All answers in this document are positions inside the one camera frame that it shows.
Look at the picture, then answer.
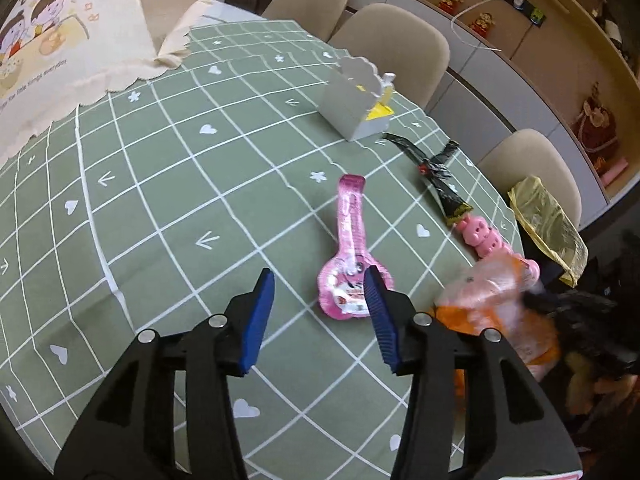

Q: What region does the pink guitar-shaped package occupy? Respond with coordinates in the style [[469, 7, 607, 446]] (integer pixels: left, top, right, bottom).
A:
[[317, 174, 396, 321]]

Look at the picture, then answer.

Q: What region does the dark red gift bag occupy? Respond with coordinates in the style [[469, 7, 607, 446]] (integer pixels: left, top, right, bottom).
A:
[[572, 82, 622, 162]]

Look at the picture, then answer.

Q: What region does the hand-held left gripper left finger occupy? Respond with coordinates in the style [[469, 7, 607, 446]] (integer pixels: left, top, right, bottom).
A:
[[54, 267, 276, 480]]

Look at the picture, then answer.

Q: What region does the white cable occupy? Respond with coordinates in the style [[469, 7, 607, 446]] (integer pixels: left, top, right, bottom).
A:
[[451, 0, 522, 54]]

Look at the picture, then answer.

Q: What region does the dark wine bottle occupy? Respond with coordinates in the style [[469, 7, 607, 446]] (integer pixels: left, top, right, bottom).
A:
[[594, 0, 629, 49]]

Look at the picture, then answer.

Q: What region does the person's right hand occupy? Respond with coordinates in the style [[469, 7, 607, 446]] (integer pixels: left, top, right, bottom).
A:
[[567, 355, 640, 441]]

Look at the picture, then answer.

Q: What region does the pink pig candy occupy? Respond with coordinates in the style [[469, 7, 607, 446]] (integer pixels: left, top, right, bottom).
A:
[[459, 214, 505, 258]]

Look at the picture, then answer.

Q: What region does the pink box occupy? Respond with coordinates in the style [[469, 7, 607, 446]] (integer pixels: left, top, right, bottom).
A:
[[602, 157, 630, 187]]

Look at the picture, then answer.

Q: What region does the white yellow paper box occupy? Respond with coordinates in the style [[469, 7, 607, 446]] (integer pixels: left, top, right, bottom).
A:
[[320, 56, 397, 142]]

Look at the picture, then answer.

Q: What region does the cream cartoon printed cloth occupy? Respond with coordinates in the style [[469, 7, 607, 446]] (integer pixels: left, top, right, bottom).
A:
[[0, 0, 192, 162]]

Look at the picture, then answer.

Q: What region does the beige shell chair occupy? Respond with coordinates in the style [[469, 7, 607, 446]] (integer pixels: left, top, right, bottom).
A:
[[477, 129, 583, 231], [327, 3, 451, 110], [261, 0, 350, 43]]

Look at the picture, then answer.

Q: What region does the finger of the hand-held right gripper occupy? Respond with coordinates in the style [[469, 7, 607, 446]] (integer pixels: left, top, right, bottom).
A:
[[520, 289, 564, 314]]

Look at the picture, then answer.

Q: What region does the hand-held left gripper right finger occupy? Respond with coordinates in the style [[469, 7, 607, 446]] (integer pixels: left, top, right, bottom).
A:
[[363, 266, 584, 480]]

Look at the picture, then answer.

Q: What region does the black candy wrapper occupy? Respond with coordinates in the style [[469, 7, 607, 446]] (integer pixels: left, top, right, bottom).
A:
[[382, 132, 474, 226]]

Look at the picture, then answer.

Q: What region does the white sideboard cabinet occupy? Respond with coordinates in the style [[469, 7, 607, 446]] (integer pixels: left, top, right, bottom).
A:
[[320, 0, 612, 222]]

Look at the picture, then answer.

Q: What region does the orange wrapper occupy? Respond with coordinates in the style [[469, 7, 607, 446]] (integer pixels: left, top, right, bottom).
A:
[[432, 257, 561, 393]]

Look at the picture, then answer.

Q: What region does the yellow plastic bag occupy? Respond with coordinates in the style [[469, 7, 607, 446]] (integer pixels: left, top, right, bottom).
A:
[[507, 176, 589, 289]]

